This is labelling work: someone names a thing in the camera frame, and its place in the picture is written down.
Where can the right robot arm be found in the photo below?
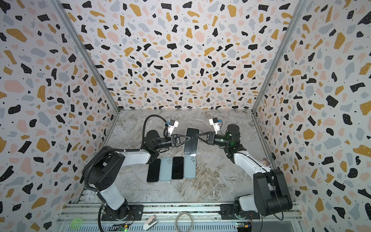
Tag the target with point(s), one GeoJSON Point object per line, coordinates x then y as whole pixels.
{"type": "Point", "coordinates": [270, 191]}

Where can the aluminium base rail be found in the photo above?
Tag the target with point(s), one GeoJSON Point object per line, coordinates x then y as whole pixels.
{"type": "Point", "coordinates": [179, 217]}

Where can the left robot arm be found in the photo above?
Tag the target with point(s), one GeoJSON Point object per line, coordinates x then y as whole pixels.
{"type": "Point", "coordinates": [101, 172]}

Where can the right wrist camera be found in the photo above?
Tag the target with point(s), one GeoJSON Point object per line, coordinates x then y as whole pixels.
{"type": "Point", "coordinates": [216, 124]}

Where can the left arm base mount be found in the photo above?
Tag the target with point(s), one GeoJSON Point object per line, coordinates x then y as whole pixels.
{"type": "Point", "coordinates": [124, 213]}

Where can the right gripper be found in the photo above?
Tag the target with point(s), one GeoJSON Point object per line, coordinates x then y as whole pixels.
{"type": "Point", "coordinates": [210, 137]}

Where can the light blue case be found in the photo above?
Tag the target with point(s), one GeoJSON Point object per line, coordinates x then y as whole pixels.
{"type": "Point", "coordinates": [166, 167]}

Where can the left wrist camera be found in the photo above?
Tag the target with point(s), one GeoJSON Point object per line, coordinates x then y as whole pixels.
{"type": "Point", "coordinates": [170, 126]}

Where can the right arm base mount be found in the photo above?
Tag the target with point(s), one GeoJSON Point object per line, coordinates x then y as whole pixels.
{"type": "Point", "coordinates": [234, 211]}

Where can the white pink small device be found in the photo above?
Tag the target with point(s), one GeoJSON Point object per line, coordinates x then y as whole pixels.
{"type": "Point", "coordinates": [151, 222]}

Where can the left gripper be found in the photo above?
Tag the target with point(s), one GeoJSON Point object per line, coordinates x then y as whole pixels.
{"type": "Point", "coordinates": [174, 143]}

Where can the black phone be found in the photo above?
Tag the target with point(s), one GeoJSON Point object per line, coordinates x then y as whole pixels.
{"type": "Point", "coordinates": [191, 146]}
{"type": "Point", "coordinates": [178, 168]}

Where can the green tape roll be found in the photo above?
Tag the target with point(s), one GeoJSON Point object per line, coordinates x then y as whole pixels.
{"type": "Point", "coordinates": [76, 223]}

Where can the colourful printed card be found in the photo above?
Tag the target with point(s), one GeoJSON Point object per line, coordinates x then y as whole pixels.
{"type": "Point", "coordinates": [264, 161]}

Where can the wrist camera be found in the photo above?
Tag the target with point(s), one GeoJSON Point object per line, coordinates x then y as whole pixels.
{"type": "Point", "coordinates": [170, 126]}
{"type": "Point", "coordinates": [216, 124]}

